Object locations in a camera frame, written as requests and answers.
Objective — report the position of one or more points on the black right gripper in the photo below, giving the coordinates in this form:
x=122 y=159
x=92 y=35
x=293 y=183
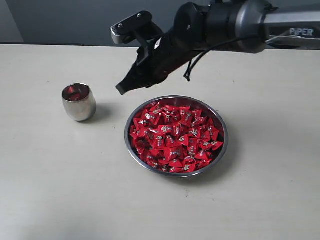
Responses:
x=155 y=62

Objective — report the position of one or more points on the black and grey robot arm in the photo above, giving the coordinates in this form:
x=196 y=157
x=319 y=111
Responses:
x=240 y=26

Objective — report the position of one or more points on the stainless steel cup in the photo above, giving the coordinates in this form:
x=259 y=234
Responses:
x=81 y=110

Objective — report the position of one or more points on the pile of red wrapped candies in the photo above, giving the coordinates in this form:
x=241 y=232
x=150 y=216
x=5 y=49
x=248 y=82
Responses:
x=175 y=137

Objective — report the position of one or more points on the round stainless steel plate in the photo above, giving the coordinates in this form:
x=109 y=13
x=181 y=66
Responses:
x=135 y=152

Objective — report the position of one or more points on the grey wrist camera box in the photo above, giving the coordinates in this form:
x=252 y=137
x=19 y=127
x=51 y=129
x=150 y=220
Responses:
x=138 y=27

